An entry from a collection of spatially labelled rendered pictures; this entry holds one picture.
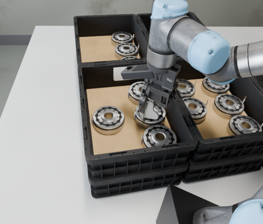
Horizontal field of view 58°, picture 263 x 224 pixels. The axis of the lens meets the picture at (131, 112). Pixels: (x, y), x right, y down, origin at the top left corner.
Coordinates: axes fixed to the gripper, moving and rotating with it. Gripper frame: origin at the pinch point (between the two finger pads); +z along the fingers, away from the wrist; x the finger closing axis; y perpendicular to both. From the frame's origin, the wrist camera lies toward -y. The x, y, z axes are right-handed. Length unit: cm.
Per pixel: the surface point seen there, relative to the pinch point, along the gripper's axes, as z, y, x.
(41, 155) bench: 18.3, -27.9, -22.5
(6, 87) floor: 88, -153, 40
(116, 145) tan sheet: 5.2, -3.1, -12.6
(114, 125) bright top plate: 2.1, -6.4, -8.6
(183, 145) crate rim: -4.7, 15.4, -9.6
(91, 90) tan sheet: 5.3, -24.7, 3.5
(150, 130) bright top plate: 2.4, 4.1, -4.1
